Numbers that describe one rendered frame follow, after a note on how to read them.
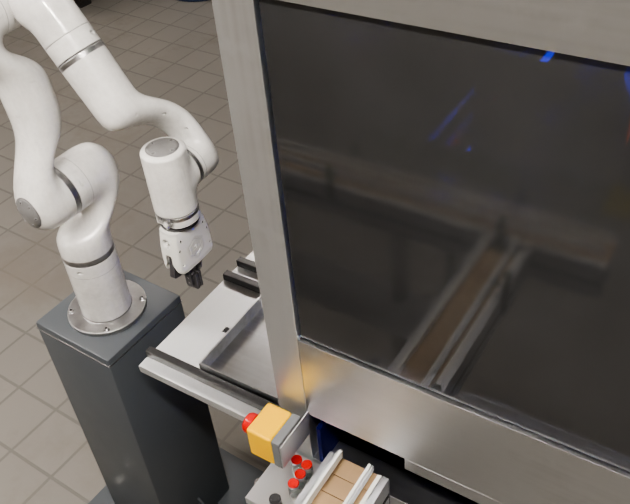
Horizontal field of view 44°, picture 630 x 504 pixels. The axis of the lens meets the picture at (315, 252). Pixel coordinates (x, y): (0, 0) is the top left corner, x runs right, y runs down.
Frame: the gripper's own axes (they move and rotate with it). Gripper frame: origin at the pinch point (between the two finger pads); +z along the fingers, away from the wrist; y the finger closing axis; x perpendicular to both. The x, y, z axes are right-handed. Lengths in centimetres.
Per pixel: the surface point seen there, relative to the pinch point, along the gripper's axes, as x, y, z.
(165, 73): 223, 221, 110
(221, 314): 5.1, 10.4, 22.3
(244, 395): -15.1, -7.7, 20.3
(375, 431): -49, -13, 5
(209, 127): 161, 184, 110
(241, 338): -3.8, 6.3, 22.1
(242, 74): -31, -13, -59
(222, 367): -5.2, -2.7, 22.1
